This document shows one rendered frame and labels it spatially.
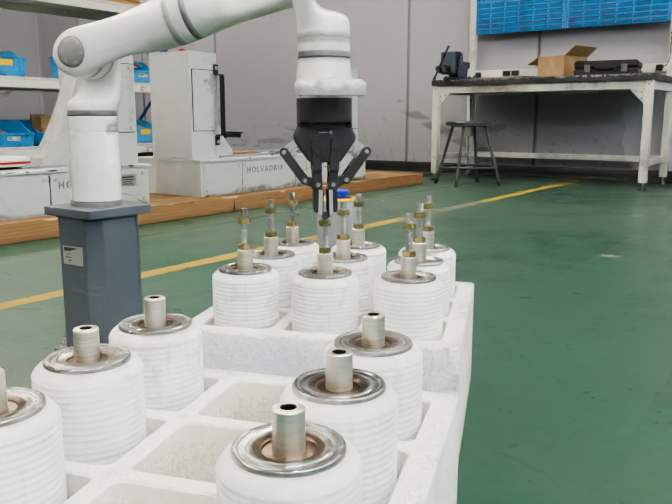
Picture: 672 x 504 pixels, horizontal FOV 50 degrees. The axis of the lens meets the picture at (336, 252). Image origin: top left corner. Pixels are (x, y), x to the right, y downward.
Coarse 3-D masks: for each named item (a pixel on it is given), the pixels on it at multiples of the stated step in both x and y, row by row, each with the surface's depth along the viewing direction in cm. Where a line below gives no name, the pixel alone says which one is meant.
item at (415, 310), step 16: (384, 288) 96; (400, 288) 95; (416, 288) 94; (432, 288) 95; (384, 304) 96; (400, 304) 95; (416, 304) 95; (432, 304) 95; (400, 320) 95; (416, 320) 95; (432, 320) 96; (416, 336) 95; (432, 336) 96
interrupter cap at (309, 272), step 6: (300, 270) 102; (306, 270) 102; (312, 270) 103; (336, 270) 103; (342, 270) 102; (348, 270) 102; (306, 276) 99; (312, 276) 98; (318, 276) 98; (324, 276) 98; (330, 276) 98; (336, 276) 98; (342, 276) 98; (348, 276) 100
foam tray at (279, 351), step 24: (456, 288) 126; (288, 312) 108; (360, 312) 108; (456, 312) 108; (216, 336) 98; (240, 336) 98; (264, 336) 97; (288, 336) 96; (312, 336) 96; (336, 336) 96; (456, 336) 96; (216, 360) 99; (240, 360) 98; (264, 360) 97; (288, 360) 97; (312, 360) 96; (432, 360) 92; (456, 360) 91; (432, 384) 92; (456, 384) 92
